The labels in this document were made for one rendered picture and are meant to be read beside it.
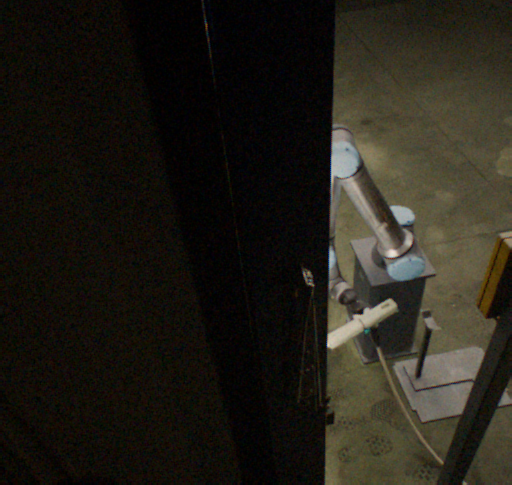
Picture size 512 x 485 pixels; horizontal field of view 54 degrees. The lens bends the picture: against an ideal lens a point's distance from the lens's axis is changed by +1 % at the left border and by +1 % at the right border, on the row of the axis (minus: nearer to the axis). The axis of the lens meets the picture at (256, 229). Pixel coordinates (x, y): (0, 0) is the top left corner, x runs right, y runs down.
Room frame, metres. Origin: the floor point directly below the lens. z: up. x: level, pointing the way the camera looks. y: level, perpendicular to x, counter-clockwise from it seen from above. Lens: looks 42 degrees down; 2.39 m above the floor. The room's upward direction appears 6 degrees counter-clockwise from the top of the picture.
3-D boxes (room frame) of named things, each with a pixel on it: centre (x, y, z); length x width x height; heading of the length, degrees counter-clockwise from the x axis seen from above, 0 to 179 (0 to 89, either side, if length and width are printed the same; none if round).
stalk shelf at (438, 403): (0.87, -0.60, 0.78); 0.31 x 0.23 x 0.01; 96
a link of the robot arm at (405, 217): (1.62, -0.63, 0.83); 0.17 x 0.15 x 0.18; 174
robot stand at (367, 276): (1.62, -0.63, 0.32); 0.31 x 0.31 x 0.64; 6
